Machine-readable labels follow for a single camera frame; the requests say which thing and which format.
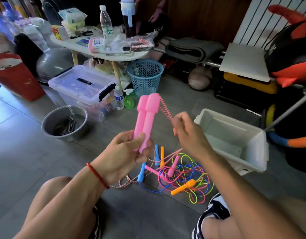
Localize person's right hand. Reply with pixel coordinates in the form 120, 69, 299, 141
172, 111, 214, 163

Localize person's left hand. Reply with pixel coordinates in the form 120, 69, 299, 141
90, 130, 155, 187

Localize pink thick handled jump rope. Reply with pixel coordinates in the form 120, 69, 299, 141
110, 93, 183, 189

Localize white plastic bin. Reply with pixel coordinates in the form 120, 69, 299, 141
194, 108, 269, 176

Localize yellow rope orange handles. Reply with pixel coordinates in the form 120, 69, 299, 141
159, 146, 214, 204

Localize person's right forearm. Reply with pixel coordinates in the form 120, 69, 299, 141
198, 149, 306, 239

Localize person's left forearm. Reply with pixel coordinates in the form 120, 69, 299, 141
14, 164, 110, 239

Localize person's left leg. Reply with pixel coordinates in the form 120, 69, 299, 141
24, 177, 101, 239

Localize person's leg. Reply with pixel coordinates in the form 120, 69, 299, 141
24, 177, 101, 239
200, 197, 306, 239

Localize person's right leg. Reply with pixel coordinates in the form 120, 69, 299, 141
200, 197, 306, 239

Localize brown ball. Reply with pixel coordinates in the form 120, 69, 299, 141
188, 66, 213, 92

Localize green spray bottle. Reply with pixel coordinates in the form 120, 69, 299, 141
123, 88, 137, 110

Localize small plastic water bottle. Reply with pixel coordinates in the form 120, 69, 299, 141
113, 84, 125, 111

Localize black white left shoe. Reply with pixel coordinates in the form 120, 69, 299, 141
91, 206, 103, 239

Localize black white shoe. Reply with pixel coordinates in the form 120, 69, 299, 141
91, 206, 103, 239
191, 193, 231, 239

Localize blue mesh plastic basket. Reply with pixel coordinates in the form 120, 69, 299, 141
126, 59, 165, 96

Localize black white right shoe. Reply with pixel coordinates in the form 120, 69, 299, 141
191, 193, 231, 239

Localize yellow black case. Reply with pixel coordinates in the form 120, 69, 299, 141
223, 72, 279, 95

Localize grey metal basin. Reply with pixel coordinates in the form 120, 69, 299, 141
41, 105, 90, 142

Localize clear bin with black latches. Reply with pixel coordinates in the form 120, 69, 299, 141
48, 64, 117, 122

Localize grey folded mat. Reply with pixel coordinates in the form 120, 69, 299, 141
165, 37, 226, 64

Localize grey flat board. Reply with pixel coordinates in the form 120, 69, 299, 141
219, 42, 273, 83

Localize white metal pole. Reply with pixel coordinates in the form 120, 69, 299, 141
265, 90, 306, 131

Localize multicoloured hula hoop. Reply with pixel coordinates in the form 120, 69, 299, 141
266, 104, 306, 149

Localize clear plastic bag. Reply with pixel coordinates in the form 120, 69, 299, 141
125, 31, 159, 52

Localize pink white packet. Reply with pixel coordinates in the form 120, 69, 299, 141
88, 36, 107, 54

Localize grey exercise ball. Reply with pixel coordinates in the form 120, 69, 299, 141
35, 46, 74, 83

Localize white round table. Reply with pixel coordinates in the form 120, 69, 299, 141
49, 27, 150, 90

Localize black red inflatable toy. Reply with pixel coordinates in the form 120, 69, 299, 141
264, 4, 306, 89

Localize white radiator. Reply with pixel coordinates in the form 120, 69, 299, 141
233, 0, 303, 50

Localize red bag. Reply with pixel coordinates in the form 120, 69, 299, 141
0, 52, 45, 102

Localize large plastic water bottle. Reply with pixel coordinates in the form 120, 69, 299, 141
99, 5, 114, 40

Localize white blue tumbler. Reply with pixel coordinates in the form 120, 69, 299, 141
120, 0, 137, 29

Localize white green pack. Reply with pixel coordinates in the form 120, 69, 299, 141
58, 7, 87, 32

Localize white plastic bag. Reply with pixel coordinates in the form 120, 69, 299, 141
16, 17, 53, 50

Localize red string bracelet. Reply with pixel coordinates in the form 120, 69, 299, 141
86, 162, 111, 190

